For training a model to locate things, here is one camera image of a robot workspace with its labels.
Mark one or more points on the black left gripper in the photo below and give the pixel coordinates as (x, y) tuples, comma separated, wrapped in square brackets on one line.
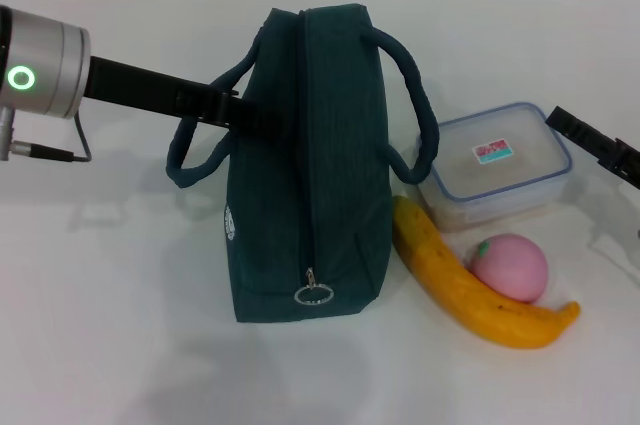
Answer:
[(140, 87)]

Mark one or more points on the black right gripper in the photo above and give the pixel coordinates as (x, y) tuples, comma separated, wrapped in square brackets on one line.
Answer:
[(627, 160)]

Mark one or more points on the clear box with blue lid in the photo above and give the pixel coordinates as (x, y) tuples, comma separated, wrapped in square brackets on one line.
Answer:
[(500, 155)]

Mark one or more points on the dark teal insulated bag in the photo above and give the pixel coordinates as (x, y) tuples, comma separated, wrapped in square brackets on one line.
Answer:
[(325, 170)]

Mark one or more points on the pink toy peach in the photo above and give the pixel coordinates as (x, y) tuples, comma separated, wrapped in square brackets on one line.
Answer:
[(515, 270)]

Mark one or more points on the yellow banana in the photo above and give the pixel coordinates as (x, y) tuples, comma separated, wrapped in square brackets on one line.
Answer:
[(450, 285)]

